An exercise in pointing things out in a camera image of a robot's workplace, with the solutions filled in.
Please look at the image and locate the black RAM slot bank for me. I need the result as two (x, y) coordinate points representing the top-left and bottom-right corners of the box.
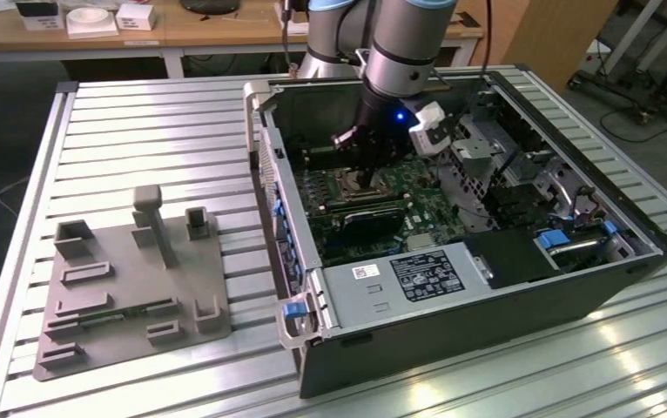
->
(312, 196), (408, 218)
(300, 147), (357, 172)

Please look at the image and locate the green motherboard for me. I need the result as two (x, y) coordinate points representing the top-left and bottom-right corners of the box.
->
(292, 145), (466, 267)

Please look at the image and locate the black graphics card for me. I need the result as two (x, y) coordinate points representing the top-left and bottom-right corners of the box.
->
(332, 207), (403, 246)

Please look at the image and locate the grey metal drive cage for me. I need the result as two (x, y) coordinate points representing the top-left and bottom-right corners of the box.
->
(440, 89), (550, 234)

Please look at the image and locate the silver chipset heat sink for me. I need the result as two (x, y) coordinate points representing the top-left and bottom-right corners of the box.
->
(409, 233), (438, 253)

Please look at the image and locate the grey power supply unit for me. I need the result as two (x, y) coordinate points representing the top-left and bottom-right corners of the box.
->
(319, 242), (495, 330)

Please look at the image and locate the wooden desk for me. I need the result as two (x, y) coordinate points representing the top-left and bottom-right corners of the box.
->
(0, 0), (486, 79)

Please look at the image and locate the wooden cabinet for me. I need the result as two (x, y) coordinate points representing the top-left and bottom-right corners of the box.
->
(499, 0), (623, 93)

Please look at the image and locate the black disk bay housing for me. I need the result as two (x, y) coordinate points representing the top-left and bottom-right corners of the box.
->
(464, 229), (563, 291)

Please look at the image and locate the black round object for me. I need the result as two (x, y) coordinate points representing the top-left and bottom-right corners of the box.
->
(179, 0), (240, 13)

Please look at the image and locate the white wheeled equipment stand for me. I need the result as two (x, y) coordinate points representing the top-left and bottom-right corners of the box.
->
(564, 0), (667, 127)

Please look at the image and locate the white square box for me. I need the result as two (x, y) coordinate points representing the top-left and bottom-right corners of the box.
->
(115, 3), (157, 31)

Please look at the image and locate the grey parts rack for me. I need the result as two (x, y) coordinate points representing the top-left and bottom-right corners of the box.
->
(31, 185), (235, 383)

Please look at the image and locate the black open PC case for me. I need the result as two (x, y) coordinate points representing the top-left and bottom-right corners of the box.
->
(243, 64), (667, 400)

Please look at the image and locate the white round holder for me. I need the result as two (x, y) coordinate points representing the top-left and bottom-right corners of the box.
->
(64, 7), (121, 40)

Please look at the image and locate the green RAM stick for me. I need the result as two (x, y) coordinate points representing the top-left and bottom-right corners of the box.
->
(76, 304), (149, 327)

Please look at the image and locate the black and white box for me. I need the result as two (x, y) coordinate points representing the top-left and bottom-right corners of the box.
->
(15, 0), (61, 31)

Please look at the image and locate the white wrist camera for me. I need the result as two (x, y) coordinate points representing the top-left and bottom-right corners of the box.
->
(408, 102), (448, 158)

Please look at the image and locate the red black wire bundle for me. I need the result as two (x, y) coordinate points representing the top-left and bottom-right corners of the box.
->
(564, 185), (608, 227)

